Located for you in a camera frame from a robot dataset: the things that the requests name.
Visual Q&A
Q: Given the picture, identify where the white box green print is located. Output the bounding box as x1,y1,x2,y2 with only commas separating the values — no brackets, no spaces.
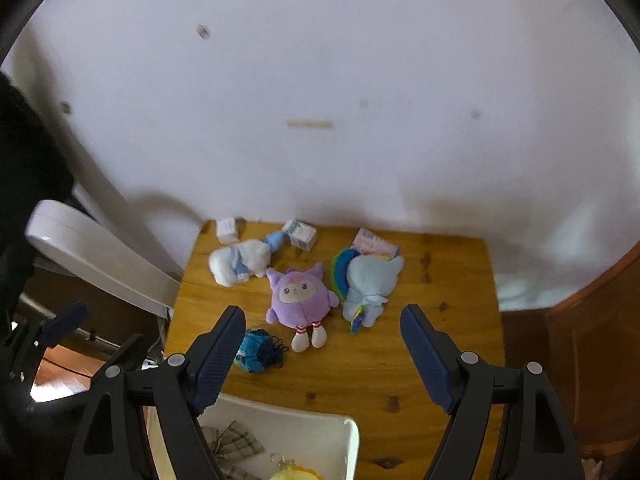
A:
281,218,318,252

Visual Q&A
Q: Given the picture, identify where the teal ball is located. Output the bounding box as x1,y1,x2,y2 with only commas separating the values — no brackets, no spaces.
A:
234,329,288,374

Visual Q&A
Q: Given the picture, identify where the white bladeless fan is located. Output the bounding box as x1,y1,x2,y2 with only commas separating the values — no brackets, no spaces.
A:
25,200,181,318

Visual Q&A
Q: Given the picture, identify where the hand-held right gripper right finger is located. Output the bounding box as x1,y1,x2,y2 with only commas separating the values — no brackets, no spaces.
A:
400,304,586,480

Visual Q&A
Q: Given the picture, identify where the wooden cabinet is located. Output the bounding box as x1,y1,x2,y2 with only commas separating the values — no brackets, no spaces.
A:
500,242,640,461

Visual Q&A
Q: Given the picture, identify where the white plastic bin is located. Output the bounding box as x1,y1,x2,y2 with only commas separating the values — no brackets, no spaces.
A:
150,392,361,480

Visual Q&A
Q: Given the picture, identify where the pink and white packet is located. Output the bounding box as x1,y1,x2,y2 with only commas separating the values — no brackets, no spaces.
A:
351,228,401,259

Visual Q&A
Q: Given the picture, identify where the black puffer jacket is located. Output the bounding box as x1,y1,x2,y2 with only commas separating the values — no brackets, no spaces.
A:
0,72,76,311

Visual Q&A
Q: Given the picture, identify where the brown wooden furniture panel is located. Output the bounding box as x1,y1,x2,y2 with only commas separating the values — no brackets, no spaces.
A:
20,260,171,361

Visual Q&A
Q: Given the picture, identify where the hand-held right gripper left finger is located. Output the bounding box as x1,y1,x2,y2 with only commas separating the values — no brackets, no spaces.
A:
65,305,247,480

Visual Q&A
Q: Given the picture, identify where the white plush bear blue bow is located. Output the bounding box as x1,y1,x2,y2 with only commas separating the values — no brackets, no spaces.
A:
208,232,286,288

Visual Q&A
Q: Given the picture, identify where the purple plush doll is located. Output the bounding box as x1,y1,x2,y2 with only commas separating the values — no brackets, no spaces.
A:
265,262,341,353

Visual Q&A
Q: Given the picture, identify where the small white box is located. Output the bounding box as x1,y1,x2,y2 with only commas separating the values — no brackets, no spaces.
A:
216,216,240,242

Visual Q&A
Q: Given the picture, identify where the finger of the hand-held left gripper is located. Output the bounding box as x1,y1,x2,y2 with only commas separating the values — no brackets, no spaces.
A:
40,302,90,348

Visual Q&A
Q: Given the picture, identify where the plaid fabric pouch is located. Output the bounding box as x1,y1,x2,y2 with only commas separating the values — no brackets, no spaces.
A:
200,420,268,480

